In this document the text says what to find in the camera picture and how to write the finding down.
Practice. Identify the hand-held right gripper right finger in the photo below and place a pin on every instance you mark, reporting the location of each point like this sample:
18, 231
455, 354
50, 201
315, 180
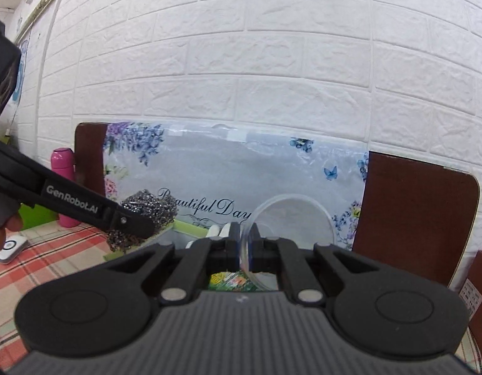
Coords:
264, 250

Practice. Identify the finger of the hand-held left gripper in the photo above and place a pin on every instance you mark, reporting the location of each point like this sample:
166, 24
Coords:
131, 222

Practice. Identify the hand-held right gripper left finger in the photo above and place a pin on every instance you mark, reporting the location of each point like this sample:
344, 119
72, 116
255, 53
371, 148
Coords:
225, 248

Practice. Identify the steel wool scrubber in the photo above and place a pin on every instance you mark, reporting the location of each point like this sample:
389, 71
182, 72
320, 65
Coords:
155, 203

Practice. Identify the light green cardboard box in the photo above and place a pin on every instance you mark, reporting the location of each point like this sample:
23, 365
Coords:
186, 228

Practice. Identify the clear plastic cup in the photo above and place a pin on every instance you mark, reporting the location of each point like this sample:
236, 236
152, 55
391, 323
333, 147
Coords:
295, 218

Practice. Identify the person's left hand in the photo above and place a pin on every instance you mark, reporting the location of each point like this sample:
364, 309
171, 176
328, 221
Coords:
14, 223

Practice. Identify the colourful printed packet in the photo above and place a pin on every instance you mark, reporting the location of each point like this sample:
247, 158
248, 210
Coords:
229, 281

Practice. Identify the pink thermos bottle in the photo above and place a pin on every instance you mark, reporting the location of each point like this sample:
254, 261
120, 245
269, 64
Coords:
63, 164

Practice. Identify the small green open box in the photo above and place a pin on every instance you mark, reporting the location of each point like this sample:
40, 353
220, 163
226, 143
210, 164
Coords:
37, 216

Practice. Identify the plaid bed sheet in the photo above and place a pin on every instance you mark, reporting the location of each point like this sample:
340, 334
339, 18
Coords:
49, 250

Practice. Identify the white remote device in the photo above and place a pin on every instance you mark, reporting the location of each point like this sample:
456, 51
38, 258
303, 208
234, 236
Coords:
12, 248

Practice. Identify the floral plastic bag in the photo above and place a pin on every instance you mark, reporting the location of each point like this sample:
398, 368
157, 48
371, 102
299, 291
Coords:
244, 172

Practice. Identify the brown wooden headboard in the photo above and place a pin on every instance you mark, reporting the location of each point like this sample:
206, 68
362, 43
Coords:
413, 222

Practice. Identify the brown cardboard box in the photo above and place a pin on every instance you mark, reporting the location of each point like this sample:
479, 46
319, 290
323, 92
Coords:
479, 281

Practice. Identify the blue wall sticker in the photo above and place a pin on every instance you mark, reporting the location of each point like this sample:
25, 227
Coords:
18, 90

